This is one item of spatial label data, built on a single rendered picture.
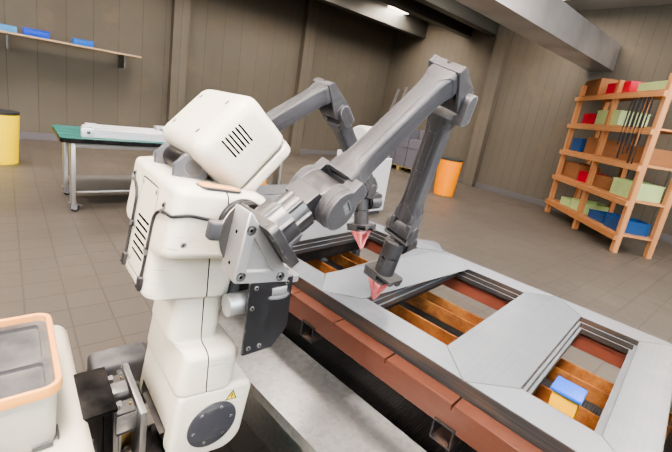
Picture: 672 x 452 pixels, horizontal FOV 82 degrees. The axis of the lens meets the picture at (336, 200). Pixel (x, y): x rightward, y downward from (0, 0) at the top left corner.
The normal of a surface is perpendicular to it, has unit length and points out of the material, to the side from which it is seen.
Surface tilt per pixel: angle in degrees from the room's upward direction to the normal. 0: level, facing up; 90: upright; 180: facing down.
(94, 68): 90
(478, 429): 90
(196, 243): 90
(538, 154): 90
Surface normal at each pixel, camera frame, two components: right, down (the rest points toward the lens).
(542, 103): -0.76, 0.04
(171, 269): 0.63, 0.28
